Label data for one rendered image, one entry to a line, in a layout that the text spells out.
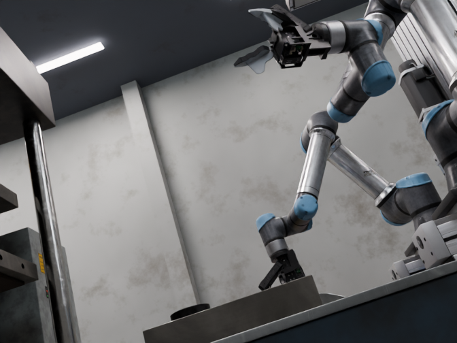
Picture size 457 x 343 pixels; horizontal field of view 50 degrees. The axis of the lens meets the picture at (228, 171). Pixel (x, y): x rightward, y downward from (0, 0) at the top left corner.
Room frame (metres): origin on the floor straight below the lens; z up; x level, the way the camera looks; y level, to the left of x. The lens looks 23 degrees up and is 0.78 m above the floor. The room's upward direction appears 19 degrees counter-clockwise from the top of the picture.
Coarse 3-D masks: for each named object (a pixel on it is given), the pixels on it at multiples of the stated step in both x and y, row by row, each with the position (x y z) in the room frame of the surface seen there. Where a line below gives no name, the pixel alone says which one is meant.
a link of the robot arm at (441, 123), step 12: (444, 108) 1.15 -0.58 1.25; (432, 120) 1.17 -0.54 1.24; (444, 120) 1.14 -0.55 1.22; (432, 132) 1.19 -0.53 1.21; (444, 132) 1.15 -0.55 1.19; (456, 132) 1.13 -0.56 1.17; (432, 144) 1.21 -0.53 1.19; (444, 144) 1.17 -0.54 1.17; (456, 144) 1.16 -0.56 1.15; (444, 156) 1.19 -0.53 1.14
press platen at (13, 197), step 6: (0, 186) 1.28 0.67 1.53; (0, 192) 1.27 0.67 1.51; (6, 192) 1.31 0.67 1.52; (12, 192) 1.35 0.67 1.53; (0, 198) 1.28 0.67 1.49; (6, 198) 1.30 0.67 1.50; (12, 198) 1.34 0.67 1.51; (0, 204) 1.32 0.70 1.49; (6, 204) 1.33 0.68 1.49; (12, 204) 1.34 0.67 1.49; (0, 210) 1.36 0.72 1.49; (6, 210) 1.37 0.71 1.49
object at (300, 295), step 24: (288, 288) 0.55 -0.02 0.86; (312, 288) 0.55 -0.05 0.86; (216, 312) 0.55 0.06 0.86; (240, 312) 0.55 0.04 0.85; (264, 312) 0.55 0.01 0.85; (288, 312) 0.55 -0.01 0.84; (144, 336) 0.55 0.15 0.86; (168, 336) 0.55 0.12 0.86; (192, 336) 0.55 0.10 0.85; (216, 336) 0.55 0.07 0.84
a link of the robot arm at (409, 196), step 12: (408, 180) 1.65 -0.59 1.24; (420, 180) 1.65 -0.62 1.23; (432, 180) 1.68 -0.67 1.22; (396, 192) 1.75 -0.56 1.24; (408, 192) 1.66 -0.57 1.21; (420, 192) 1.65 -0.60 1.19; (432, 192) 1.65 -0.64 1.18; (396, 204) 1.75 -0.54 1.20; (408, 204) 1.69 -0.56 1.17; (420, 204) 1.65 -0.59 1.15
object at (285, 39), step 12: (288, 24) 0.88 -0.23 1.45; (300, 24) 0.89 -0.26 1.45; (312, 24) 0.93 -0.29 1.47; (324, 24) 0.92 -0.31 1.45; (276, 36) 0.90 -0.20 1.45; (288, 36) 0.88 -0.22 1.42; (300, 36) 0.88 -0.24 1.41; (312, 36) 0.92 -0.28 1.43; (324, 36) 0.92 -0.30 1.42; (276, 48) 0.92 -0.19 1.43; (288, 48) 0.90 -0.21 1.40; (300, 48) 0.90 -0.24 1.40; (312, 48) 0.91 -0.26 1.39; (324, 48) 0.92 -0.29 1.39; (276, 60) 0.93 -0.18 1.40; (288, 60) 0.92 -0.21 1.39; (300, 60) 0.93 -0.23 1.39
